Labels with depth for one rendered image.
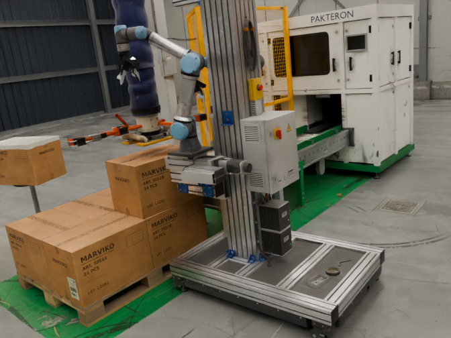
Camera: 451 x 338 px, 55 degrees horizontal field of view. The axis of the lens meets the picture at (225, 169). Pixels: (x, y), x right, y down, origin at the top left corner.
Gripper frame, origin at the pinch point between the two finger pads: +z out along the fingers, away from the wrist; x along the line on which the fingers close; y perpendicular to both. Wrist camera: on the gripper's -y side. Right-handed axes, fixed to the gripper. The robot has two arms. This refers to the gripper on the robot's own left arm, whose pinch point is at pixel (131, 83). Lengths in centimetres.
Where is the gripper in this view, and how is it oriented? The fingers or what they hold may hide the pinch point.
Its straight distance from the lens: 284.6
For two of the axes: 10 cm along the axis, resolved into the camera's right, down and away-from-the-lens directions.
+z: 1.1, 9.6, 2.6
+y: -7.8, -0.8, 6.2
